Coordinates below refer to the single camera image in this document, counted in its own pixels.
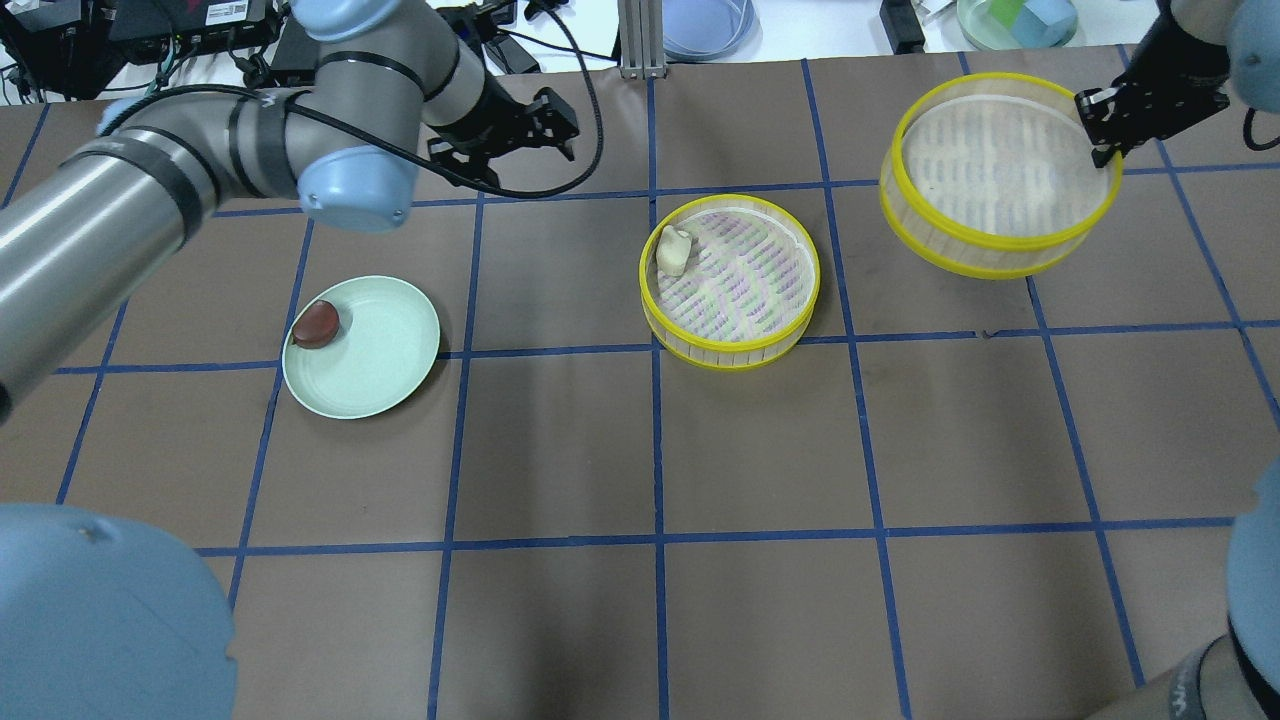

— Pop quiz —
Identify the plate with coloured blocks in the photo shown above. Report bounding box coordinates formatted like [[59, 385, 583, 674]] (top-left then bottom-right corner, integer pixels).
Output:
[[955, 1, 1079, 51]]

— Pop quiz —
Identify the brown bun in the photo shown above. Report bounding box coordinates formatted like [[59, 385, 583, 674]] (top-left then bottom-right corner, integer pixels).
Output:
[[289, 299, 340, 350]]

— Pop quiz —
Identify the side yellow-rimmed bamboo steamer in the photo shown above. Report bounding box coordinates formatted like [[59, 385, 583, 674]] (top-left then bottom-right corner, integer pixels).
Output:
[[879, 72, 1124, 281]]

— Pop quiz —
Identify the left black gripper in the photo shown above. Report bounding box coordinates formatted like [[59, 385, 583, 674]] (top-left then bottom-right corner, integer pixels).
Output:
[[428, 88, 580, 186]]

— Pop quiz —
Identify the aluminium frame post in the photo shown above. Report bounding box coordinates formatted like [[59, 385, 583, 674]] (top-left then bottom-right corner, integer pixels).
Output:
[[616, 0, 668, 79]]

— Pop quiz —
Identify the white steamed bun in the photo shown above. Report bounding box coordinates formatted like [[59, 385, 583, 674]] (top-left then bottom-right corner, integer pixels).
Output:
[[654, 225, 694, 278]]

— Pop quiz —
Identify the black power adapter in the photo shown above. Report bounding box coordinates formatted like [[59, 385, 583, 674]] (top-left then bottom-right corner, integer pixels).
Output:
[[483, 33, 541, 76]]

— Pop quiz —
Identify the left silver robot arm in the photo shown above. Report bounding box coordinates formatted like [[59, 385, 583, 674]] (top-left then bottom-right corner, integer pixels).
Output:
[[1, 1, 580, 719]]

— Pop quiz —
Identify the centre yellow-rimmed bamboo steamer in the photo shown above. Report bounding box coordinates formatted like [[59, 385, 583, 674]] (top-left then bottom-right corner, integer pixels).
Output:
[[637, 193, 822, 372]]

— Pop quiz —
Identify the blue plate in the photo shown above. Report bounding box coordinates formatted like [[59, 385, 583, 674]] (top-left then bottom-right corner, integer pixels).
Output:
[[660, 1, 756, 63]]

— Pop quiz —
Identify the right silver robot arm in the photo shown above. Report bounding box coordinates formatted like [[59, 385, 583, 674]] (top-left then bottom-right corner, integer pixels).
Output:
[[1075, 1, 1279, 719]]

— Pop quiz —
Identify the light green plate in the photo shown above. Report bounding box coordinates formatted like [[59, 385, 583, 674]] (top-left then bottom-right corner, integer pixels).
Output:
[[282, 275, 442, 420]]

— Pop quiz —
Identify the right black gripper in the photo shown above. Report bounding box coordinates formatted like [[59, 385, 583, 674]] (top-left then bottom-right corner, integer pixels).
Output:
[[1075, 15, 1230, 169]]

